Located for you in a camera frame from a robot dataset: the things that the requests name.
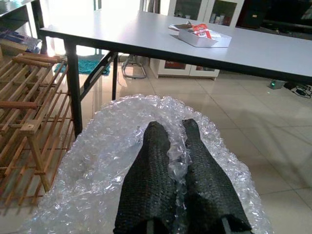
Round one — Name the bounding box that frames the clear bubble wrap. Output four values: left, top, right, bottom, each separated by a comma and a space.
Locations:
21, 94, 272, 234

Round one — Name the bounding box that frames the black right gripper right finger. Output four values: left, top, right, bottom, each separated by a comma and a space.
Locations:
181, 118, 254, 234

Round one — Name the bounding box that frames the brown cardboard box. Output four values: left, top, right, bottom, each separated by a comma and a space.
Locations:
0, 39, 28, 58

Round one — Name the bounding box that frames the red white carton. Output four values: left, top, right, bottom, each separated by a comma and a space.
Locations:
190, 23, 213, 39

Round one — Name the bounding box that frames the white folding table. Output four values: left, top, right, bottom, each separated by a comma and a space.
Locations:
39, 9, 312, 137

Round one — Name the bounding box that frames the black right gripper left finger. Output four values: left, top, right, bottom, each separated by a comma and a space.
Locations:
114, 120, 178, 234

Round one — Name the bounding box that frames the grey device with green light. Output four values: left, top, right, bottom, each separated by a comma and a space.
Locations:
267, 78, 286, 90

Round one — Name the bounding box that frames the teal floor mat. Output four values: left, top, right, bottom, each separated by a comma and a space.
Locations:
53, 59, 112, 77

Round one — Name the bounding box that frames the blue white plastic bag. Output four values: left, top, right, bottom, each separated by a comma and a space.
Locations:
0, 29, 42, 53

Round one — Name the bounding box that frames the metal chair frame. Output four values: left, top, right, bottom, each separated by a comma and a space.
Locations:
121, 54, 147, 79

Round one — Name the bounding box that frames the white open cardboard box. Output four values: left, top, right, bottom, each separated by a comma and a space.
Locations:
168, 20, 233, 48

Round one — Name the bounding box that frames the wooden slatted rack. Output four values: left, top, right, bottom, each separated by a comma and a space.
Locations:
0, 52, 77, 211

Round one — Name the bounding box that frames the white glass door cabinet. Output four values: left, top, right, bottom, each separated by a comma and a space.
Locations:
139, 0, 245, 80

